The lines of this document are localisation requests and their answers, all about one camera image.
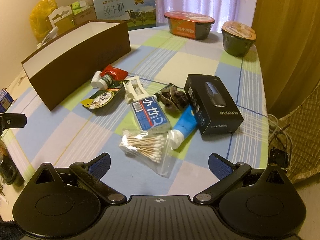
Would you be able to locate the white plastic holder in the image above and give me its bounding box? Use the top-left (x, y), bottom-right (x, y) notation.
top-left (123, 76), bottom-right (150, 105)

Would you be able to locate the beige quilted cushion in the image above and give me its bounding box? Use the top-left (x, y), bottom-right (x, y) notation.
top-left (269, 82), bottom-right (320, 184)

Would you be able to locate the tan box with white cutout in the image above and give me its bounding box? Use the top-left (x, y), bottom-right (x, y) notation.
top-left (48, 6), bottom-right (75, 37)

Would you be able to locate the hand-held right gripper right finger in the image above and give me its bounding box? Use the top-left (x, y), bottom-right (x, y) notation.
top-left (194, 153), bottom-right (285, 205)

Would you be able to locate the red foil packet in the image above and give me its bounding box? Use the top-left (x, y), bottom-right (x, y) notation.
top-left (101, 64), bottom-right (128, 82)

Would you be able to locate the blue cream tube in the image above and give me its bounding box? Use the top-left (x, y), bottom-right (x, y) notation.
top-left (166, 104), bottom-right (200, 151)

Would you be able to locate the green round-label packet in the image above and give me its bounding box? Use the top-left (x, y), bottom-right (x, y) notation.
top-left (80, 80), bottom-right (130, 110)

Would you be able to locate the checked tablecloth desktop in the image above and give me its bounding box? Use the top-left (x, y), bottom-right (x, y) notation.
top-left (0, 21), bottom-right (270, 180)

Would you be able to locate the dark blue clothing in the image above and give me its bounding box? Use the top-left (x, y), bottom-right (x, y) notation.
top-left (0, 220), bottom-right (23, 240)

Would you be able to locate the long brown cardboard box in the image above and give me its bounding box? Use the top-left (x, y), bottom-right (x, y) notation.
top-left (21, 19), bottom-right (132, 112)

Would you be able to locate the yellow curtain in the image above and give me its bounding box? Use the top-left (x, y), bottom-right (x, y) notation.
top-left (250, 0), bottom-right (320, 115)

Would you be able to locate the plain cardboard box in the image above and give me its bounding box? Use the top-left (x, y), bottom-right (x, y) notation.
top-left (72, 5), bottom-right (97, 25)

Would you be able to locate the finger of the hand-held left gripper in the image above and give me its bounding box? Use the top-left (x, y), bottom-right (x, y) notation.
top-left (0, 113), bottom-right (27, 130)

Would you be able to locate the small white bottle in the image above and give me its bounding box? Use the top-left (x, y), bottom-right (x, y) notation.
top-left (90, 71), bottom-right (115, 90)

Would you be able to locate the round instant meal bowl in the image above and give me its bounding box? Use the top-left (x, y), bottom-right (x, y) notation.
top-left (221, 21), bottom-right (257, 57)

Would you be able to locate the small blue box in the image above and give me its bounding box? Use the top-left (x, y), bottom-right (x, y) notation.
top-left (0, 89), bottom-right (13, 113)

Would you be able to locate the black power adapter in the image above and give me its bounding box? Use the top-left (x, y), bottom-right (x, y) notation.
top-left (269, 147), bottom-right (288, 168)

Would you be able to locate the yellow plastic bag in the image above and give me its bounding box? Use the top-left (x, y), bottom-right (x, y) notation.
top-left (29, 0), bottom-right (58, 43)

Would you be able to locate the blue white rectangular box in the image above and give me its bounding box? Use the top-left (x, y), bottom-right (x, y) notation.
top-left (129, 95), bottom-right (170, 133)

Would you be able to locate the oblong instant meal bowl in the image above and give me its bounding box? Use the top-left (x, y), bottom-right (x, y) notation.
top-left (164, 10), bottom-right (215, 40)

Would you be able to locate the black cable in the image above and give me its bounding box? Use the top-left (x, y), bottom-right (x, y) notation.
top-left (271, 129), bottom-right (293, 167)

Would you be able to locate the bag of cotton swabs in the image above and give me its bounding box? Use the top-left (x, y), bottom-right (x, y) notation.
top-left (119, 128), bottom-right (179, 179)

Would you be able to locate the black shaver box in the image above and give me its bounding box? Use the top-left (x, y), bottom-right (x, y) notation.
top-left (184, 74), bottom-right (244, 136)

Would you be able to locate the white cable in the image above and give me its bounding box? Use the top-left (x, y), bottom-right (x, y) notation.
top-left (268, 114), bottom-right (284, 137)

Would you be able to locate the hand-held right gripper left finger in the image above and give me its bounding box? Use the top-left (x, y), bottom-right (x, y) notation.
top-left (32, 152), bottom-right (125, 204)

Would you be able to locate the blue milk carton case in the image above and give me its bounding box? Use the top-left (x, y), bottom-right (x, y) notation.
top-left (93, 0), bottom-right (157, 31)

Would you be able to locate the brown velvet scrunchie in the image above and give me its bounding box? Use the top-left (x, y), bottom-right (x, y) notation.
top-left (160, 84), bottom-right (191, 112)

